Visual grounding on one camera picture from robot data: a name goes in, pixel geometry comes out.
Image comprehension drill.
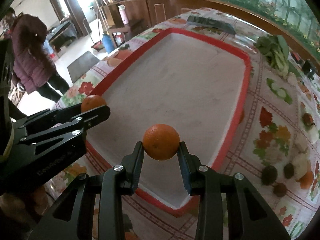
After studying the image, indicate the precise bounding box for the orange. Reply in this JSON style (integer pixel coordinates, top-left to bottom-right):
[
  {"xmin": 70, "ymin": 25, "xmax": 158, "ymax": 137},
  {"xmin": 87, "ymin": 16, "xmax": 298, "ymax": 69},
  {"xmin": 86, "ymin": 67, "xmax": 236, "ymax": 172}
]
[
  {"xmin": 80, "ymin": 95, "xmax": 107, "ymax": 113},
  {"xmin": 300, "ymin": 171, "xmax": 313, "ymax": 190},
  {"xmin": 142, "ymin": 124, "xmax": 180, "ymax": 161}
]

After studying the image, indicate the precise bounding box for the person in purple jacket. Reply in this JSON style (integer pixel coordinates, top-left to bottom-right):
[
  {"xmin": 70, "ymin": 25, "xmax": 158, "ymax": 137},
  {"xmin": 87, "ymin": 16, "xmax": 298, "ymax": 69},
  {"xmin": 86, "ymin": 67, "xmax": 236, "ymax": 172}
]
[{"xmin": 1, "ymin": 8, "xmax": 69, "ymax": 102}]

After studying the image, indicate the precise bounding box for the dark passion fruit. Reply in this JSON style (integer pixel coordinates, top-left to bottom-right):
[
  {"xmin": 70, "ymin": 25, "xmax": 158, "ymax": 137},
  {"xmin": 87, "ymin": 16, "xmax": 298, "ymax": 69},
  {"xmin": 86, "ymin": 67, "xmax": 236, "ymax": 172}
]
[
  {"xmin": 283, "ymin": 163, "xmax": 295, "ymax": 179},
  {"xmin": 261, "ymin": 165, "xmax": 278, "ymax": 185},
  {"xmin": 302, "ymin": 112, "xmax": 314, "ymax": 127}
]

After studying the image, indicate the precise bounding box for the brownish passion fruit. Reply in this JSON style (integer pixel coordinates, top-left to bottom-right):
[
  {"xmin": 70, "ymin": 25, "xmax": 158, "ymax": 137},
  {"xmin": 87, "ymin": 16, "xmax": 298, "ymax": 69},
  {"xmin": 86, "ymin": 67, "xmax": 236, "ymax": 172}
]
[{"xmin": 273, "ymin": 183, "xmax": 287, "ymax": 198}]

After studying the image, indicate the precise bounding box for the dark floor mat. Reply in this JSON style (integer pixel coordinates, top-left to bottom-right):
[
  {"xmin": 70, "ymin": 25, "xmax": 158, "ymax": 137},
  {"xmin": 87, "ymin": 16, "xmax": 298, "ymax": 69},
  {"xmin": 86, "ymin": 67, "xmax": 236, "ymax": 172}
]
[{"xmin": 67, "ymin": 51, "xmax": 100, "ymax": 83}]

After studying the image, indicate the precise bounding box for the floral fruit print tablecloth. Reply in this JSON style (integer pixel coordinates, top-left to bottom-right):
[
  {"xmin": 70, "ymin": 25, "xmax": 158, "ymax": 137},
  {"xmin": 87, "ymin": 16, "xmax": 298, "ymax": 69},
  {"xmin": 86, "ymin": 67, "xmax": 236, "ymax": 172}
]
[{"xmin": 122, "ymin": 7, "xmax": 319, "ymax": 239}]

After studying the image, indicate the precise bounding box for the white yam piece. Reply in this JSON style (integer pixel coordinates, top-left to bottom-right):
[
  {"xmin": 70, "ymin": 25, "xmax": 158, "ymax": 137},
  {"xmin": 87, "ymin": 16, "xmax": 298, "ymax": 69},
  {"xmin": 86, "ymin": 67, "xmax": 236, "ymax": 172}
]
[
  {"xmin": 291, "ymin": 154, "xmax": 308, "ymax": 181},
  {"xmin": 308, "ymin": 124, "xmax": 319, "ymax": 144},
  {"xmin": 294, "ymin": 133, "xmax": 308, "ymax": 154}
]

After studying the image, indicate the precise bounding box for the blue water jug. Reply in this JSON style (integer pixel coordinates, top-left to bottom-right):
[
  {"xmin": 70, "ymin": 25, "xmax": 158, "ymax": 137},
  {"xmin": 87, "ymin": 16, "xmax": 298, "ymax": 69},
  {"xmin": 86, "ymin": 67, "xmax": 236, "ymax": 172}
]
[{"xmin": 101, "ymin": 33, "xmax": 115, "ymax": 54}]

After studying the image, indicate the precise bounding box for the red rimmed white tray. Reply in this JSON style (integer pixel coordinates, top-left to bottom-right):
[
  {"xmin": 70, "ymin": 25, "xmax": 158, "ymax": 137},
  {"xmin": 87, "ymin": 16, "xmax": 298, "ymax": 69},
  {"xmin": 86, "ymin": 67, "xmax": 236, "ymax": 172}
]
[{"xmin": 85, "ymin": 28, "xmax": 252, "ymax": 218}]

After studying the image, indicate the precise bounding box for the pink thermos bottle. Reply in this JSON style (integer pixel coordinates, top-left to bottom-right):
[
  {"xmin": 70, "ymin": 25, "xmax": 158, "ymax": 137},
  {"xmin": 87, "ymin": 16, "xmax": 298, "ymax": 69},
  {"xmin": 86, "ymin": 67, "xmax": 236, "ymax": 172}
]
[{"xmin": 118, "ymin": 4, "xmax": 129, "ymax": 24}]

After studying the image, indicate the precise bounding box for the small white round piece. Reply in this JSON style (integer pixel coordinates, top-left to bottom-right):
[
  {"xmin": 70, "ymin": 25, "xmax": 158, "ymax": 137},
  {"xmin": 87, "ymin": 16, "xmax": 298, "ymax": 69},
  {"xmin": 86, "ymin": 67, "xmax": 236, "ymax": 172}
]
[{"xmin": 287, "ymin": 72, "xmax": 297, "ymax": 86}]

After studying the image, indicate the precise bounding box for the black pot on table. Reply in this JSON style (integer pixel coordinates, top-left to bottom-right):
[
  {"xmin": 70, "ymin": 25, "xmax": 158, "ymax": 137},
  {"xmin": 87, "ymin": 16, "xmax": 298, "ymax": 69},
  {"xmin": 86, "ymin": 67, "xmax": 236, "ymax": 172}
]
[{"xmin": 302, "ymin": 59, "xmax": 316, "ymax": 80}]

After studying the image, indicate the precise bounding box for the green leafy bok choy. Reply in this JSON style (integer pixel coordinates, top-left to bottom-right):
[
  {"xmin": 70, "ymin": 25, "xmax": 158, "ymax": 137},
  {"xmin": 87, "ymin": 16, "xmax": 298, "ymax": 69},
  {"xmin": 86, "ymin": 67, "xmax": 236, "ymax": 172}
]
[{"xmin": 253, "ymin": 35, "xmax": 301, "ymax": 79}]

